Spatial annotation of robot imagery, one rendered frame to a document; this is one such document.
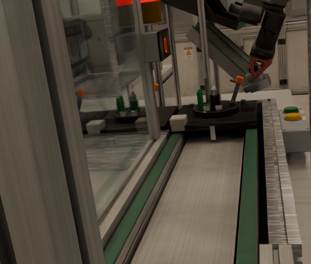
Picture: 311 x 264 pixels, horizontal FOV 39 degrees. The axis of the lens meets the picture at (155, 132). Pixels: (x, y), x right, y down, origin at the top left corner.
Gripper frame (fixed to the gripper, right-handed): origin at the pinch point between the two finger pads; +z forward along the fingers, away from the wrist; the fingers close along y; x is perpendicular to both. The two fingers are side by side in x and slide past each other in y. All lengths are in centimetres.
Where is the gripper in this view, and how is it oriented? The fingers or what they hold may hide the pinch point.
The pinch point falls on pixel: (255, 73)
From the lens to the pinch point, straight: 140.5
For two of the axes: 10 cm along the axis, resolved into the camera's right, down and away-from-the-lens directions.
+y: -2.6, 5.0, -8.3
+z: -1.8, 8.2, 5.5
